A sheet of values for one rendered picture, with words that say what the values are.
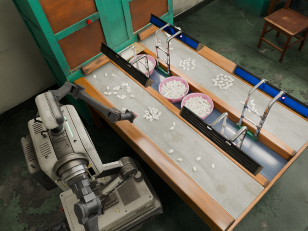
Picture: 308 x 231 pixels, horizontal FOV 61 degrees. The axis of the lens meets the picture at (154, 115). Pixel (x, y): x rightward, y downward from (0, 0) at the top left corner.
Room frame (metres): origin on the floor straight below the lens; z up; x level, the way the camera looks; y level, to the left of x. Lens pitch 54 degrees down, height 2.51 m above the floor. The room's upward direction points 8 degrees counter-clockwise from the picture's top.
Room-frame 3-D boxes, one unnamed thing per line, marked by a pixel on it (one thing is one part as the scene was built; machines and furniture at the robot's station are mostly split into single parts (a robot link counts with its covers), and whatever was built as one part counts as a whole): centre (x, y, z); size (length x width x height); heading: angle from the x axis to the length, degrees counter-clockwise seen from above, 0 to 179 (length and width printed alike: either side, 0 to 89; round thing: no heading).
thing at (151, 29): (2.34, -0.08, 0.83); 0.30 x 0.06 x 0.07; 125
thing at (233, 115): (1.52, -0.44, 0.71); 1.81 x 0.05 x 0.11; 35
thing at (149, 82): (1.62, 0.18, 1.08); 0.62 x 0.08 x 0.07; 35
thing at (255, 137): (1.10, -0.78, 0.90); 0.20 x 0.19 x 0.45; 35
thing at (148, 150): (1.11, 0.15, 0.67); 1.81 x 0.12 x 0.19; 35
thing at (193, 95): (1.33, -0.37, 0.72); 0.27 x 0.27 x 0.10
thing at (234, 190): (1.23, -0.02, 0.73); 1.81 x 0.30 x 0.02; 35
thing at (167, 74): (1.89, -0.22, 0.90); 0.20 x 0.19 x 0.45; 35
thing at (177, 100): (1.56, -0.21, 0.72); 0.27 x 0.27 x 0.10
